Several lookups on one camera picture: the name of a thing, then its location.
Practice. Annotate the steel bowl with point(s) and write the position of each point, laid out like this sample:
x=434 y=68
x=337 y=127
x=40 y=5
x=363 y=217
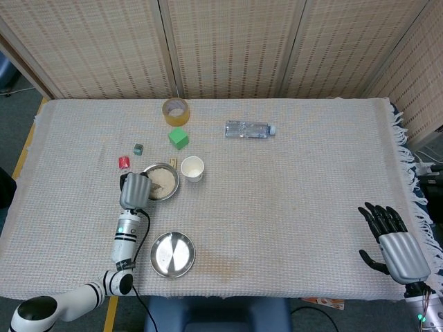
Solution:
x=176 y=185

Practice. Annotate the brown packing tape roll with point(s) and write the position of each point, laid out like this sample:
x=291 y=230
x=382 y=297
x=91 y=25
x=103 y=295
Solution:
x=176 y=119

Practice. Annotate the white power strip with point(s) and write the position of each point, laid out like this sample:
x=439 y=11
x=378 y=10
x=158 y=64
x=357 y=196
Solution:
x=431 y=169

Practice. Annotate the steel plate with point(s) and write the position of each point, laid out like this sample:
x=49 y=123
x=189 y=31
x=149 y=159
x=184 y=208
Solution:
x=173 y=254

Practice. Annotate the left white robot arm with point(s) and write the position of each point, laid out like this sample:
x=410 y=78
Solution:
x=123 y=245

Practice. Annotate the white paper cup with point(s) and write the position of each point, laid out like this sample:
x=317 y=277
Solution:
x=192 y=167

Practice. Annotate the blue padded seat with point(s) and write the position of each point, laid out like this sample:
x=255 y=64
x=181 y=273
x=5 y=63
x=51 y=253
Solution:
x=218 y=313

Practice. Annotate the orange printed package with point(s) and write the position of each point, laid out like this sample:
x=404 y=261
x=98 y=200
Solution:
x=323 y=302

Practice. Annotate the black object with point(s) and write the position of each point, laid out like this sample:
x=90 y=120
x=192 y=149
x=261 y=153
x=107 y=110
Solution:
x=5 y=190

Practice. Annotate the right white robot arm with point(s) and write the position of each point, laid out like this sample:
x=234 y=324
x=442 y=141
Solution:
x=432 y=311

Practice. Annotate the metal spoon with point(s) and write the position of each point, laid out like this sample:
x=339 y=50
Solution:
x=156 y=187

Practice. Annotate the small red object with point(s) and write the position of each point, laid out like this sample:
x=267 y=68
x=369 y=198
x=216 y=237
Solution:
x=124 y=163

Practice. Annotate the right black-fingered robot hand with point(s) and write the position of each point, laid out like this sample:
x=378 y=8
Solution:
x=403 y=256

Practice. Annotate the green cube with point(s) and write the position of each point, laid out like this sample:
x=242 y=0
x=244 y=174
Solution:
x=177 y=136

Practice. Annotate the clear plastic water bottle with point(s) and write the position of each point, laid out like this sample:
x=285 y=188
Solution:
x=247 y=129

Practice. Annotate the blue office chair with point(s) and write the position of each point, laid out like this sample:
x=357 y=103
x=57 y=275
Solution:
x=6 y=72

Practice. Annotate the small dark green block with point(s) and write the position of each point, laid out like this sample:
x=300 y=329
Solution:
x=138 y=149

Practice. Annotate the left black-fingered robot hand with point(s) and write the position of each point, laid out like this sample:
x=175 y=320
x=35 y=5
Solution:
x=135 y=190

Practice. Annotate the beige woven tablecloth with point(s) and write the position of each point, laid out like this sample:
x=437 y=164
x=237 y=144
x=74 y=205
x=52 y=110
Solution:
x=277 y=207

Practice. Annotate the black box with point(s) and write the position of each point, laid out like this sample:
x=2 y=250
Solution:
x=432 y=190

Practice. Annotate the small wooden block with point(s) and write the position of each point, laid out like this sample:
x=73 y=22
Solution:
x=173 y=161

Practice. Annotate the bamboo folding screen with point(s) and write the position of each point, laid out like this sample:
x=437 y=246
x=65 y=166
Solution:
x=235 y=48

